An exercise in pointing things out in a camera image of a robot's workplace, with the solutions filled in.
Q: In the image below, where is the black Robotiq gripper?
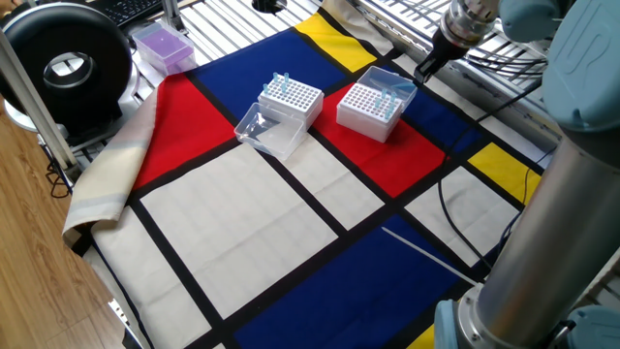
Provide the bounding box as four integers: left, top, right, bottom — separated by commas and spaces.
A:
413, 28, 474, 85

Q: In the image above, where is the white pipette tip box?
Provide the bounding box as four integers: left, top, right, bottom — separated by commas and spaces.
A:
335, 65, 419, 144
233, 72, 325, 162

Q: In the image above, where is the purple pipette tip box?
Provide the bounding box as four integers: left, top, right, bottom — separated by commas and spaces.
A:
131, 21, 199, 78

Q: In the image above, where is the silver wrist coupling flange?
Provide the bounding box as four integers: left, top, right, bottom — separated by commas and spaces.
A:
439, 0, 501, 49

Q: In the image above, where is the black round cap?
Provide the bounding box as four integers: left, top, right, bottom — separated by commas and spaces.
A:
250, 0, 288, 15

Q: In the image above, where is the Mondrian pattern colour-block tablecloth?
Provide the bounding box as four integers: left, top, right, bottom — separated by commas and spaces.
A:
62, 0, 546, 349

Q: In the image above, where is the black computer keyboard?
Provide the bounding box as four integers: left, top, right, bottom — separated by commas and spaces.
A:
99, 0, 166, 28

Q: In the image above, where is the grey aluminium table rail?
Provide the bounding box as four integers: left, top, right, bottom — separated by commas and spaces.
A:
356, 0, 561, 146

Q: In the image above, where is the black cable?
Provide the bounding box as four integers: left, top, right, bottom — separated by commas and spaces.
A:
435, 79, 543, 270
493, 144, 558, 253

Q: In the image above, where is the thin white cable tie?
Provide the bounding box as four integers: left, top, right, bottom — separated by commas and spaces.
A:
381, 226, 480, 287

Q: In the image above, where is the aluminium frame post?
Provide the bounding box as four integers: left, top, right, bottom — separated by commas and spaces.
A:
161, 0, 188, 35
0, 28, 79, 172

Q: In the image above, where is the white table edge bracket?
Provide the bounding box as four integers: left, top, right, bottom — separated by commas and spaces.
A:
108, 298, 132, 332

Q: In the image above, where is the black round ring-shaped device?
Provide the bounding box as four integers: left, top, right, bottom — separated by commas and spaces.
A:
0, 2, 136, 144

